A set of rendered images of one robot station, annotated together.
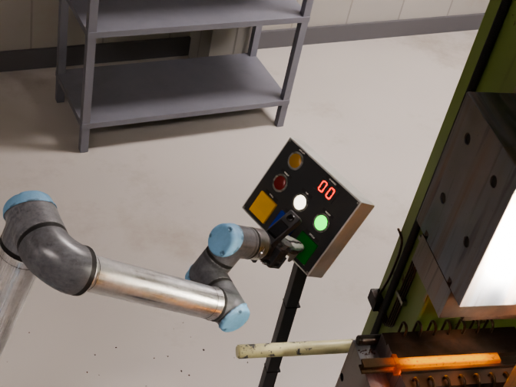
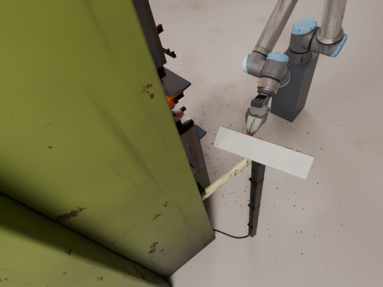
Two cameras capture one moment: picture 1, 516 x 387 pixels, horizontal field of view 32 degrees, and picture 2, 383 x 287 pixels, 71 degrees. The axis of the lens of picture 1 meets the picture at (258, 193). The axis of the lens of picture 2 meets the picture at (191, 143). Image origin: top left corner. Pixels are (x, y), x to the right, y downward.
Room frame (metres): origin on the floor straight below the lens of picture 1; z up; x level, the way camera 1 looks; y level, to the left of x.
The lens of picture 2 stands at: (2.59, -0.44, 2.01)
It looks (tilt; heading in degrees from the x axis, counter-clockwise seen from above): 56 degrees down; 178
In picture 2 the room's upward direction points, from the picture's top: 17 degrees counter-clockwise
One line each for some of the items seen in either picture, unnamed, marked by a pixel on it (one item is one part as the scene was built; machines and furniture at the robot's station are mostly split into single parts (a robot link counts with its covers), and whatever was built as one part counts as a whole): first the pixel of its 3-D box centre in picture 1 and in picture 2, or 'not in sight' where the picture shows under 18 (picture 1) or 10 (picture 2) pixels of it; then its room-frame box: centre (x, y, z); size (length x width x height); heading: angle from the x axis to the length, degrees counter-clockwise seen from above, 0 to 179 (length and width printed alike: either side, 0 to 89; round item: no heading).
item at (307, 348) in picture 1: (302, 348); (229, 174); (1.93, -0.26, 0.62); 0.44 x 0.05 x 0.05; 111
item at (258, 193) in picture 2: (286, 315); (254, 208); (2.13, -0.19, 0.54); 0.04 x 0.04 x 1.08; 21
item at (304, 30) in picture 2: not in sight; (304, 35); (1.21, 0.54, 0.79); 0.17 x 0.15 x 0.18; 35
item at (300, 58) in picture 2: not in sight; (298, 51); (1.20, 0.54, 0.65); 0.19 x 0.19 x 0.10
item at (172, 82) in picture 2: not in sight; (157, 84); (1.09, -0.50, 0.67); 0.40 x 0.30 x 0.02; 29
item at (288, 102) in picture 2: not in sight; (292, 86); (1.20, 0.54, 0.30); 0.22 x 0.22 x 0.60; 33
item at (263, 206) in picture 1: (263, 207); not in sight; (2.12, -0.03, 1.01); 0.07 x 0.05 x 0.07; 46
